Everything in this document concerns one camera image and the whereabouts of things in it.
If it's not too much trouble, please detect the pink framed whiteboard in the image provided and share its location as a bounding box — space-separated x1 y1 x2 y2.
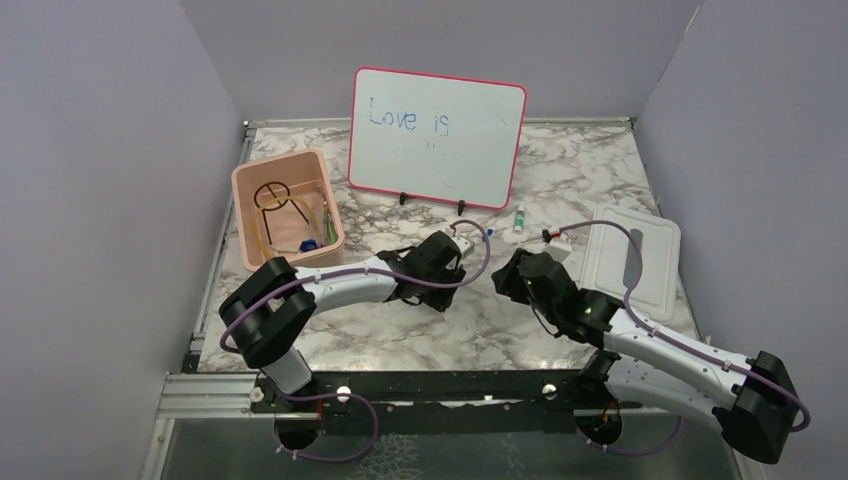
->
347 67 527 210

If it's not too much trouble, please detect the graduated cylinder blue base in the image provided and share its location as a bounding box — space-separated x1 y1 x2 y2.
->
298 239 319 253

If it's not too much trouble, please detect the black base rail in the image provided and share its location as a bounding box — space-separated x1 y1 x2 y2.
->
250 369 630 436

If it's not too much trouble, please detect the white plastic bin lid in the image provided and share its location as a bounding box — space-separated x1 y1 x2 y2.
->
579 204 681 321

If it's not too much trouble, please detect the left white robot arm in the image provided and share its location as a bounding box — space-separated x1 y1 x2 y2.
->
218 231 473 411

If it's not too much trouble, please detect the small green white vial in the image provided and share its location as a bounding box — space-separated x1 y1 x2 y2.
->
513 204 526 233

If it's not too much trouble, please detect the black wire tripod stand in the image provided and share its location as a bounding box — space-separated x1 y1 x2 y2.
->
253 180 314 247

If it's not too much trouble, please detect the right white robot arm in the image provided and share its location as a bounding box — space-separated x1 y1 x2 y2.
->
491 249 802 464

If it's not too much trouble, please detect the yellow rubber tube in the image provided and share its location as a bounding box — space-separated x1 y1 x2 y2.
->
253 194 328 258

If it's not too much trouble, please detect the pink plastic bin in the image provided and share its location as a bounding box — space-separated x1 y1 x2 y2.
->
231 149 345 272

